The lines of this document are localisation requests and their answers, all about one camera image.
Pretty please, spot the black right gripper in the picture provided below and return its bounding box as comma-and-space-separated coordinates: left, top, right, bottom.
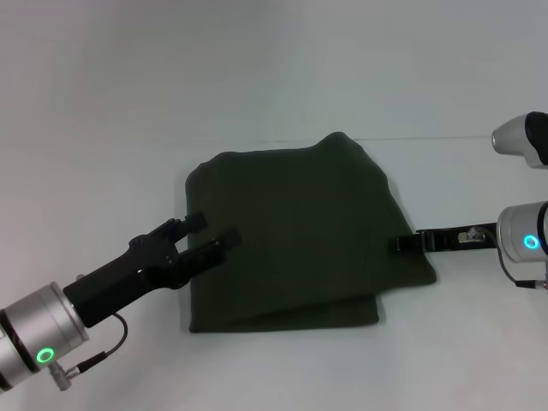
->
388, 221, 500, 256

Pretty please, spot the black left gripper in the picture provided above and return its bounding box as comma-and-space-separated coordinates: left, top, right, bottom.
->
63, 211, 243, 330

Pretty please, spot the dark green t-shirt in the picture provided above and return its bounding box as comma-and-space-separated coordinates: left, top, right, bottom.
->
184, 131, 438, 335

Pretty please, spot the right gripper cable with plug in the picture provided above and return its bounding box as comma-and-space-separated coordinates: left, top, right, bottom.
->
457, 229, 548, 293

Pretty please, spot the gripper cable with plug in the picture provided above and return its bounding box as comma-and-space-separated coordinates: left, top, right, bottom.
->
457, 229, 548, 293
49, 273, 129, 380

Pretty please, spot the left gripper cable with plug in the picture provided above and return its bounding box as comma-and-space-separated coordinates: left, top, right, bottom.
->
49, 273, 129, 380

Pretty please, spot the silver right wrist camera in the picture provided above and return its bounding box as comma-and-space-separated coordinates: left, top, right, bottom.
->
491, 110, 548, 169

